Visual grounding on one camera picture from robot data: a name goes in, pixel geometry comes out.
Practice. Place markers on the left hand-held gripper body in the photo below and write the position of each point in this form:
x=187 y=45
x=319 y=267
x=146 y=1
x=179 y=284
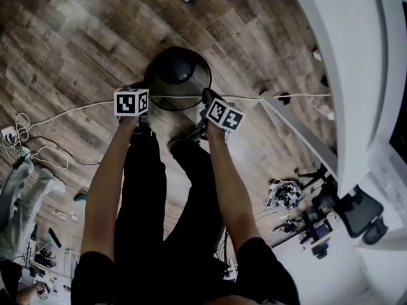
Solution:
x=128 y=103

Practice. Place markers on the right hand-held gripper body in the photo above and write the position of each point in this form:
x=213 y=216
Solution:
x=224 y=114

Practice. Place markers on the black mesh waste bin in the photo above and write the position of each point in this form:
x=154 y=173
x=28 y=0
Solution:
x=176 y=71

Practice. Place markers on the person's left forearm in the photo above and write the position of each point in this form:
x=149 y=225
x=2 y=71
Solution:
x=101 y=195

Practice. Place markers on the person's right forearm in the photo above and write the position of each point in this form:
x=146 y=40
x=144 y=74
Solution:
x=232 y=186

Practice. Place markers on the person's right shoe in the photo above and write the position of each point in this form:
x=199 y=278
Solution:
x=184 y=141

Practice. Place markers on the small black floor object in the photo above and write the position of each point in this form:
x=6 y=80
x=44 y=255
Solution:
x=285 y=94

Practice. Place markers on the clear plastic floor bottles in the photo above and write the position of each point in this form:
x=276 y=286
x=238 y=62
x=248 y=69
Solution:
x=322 y=108

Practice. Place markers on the white and blue robot device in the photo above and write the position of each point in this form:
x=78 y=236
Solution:
x=284 y=194

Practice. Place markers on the person's black trousers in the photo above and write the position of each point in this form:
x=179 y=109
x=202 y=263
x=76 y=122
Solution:
x=146 y=202

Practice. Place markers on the teal shoe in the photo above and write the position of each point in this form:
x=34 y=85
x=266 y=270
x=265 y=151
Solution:
x=80 y=198

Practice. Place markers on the white power strip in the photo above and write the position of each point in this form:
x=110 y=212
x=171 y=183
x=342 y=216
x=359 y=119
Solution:
x=8 y=133

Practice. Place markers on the black power adapter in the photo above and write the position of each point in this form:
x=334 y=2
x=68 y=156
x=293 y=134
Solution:
x=19 y=162

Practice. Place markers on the white table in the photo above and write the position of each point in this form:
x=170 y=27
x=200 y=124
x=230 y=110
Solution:
x=343 y=75

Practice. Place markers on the small black floor device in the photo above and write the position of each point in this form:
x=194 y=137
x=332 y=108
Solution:
x=287 y=225

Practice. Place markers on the round wooden table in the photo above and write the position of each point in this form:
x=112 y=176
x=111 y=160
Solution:
x=318 y=242

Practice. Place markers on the black office chair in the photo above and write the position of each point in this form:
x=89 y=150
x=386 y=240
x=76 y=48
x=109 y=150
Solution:
x=356 y=211

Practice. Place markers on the person's black shirt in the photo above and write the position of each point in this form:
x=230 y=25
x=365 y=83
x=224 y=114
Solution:
x=178 y=281

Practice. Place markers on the black frame stool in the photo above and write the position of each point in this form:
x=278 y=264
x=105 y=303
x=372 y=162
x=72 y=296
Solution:
x=314 y=226

